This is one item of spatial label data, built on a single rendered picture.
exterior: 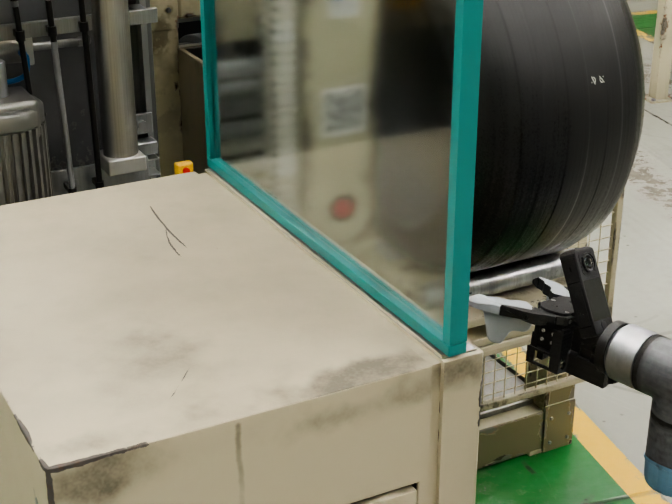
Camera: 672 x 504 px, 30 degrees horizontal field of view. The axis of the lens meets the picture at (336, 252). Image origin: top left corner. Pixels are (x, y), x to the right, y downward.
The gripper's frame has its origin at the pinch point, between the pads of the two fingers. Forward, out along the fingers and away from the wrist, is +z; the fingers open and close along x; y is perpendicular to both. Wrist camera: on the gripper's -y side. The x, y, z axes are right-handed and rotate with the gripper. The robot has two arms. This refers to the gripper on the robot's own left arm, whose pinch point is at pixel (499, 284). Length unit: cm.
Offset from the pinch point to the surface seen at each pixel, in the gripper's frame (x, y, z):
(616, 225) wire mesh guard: 108, 22, 50
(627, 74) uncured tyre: 31.7, -25.9, 5.8
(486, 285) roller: 26.1, 12.3, 21.8
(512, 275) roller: 31.2, 11.1, 20.6
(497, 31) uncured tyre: 12.7, -31.2, 16.3
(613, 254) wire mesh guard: 109, 30, 50
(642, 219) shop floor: 269, 70, 138
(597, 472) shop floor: 122, 91, 51
